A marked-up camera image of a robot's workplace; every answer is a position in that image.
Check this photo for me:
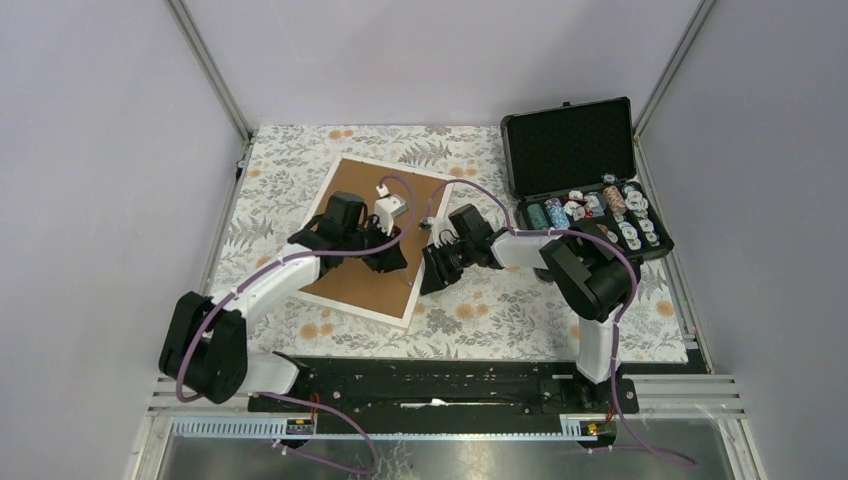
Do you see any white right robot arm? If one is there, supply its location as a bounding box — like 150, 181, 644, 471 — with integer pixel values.
420, 204, 644, 412

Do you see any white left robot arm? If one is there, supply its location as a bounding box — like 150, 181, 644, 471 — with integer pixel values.
159, 186, 415, 411

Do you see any yellow handled screwdriver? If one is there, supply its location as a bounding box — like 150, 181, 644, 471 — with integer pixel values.
399, 269, 413, 287

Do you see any black poker chip case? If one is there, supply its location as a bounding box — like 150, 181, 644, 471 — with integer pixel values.
500, 96, 647, 229

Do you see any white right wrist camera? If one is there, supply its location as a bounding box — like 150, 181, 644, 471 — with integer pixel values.
421, 217, 449, 247

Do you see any brown poker chip stack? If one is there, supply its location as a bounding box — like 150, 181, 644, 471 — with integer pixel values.
602, 185, 628, 214

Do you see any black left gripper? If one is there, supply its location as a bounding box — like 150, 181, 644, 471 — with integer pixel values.
345, 218, 410, 276

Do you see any floral patterned table mat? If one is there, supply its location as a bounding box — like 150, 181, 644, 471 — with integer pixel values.
192, 124, 690, 364

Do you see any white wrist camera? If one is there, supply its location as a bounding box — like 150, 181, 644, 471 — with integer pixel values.
373, 184, 409, 236
421, 217, 449, 247

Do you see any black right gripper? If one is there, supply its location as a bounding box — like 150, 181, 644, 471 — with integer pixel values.
418, 240, 475, 297

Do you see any grey slotted cable duct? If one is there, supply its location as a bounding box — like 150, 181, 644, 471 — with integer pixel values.
171, 415, 598, 443

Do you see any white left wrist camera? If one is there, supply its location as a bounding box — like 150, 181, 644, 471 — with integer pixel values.
373, 184, 409, 236

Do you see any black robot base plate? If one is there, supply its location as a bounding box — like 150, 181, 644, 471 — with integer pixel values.
182, 354, 709, 435

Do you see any aluminium front rail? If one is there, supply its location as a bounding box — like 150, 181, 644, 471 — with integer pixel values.
148, 375, 745, 436

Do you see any white picture frame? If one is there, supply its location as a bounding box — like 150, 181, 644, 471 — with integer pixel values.
292, 154, 453, 329

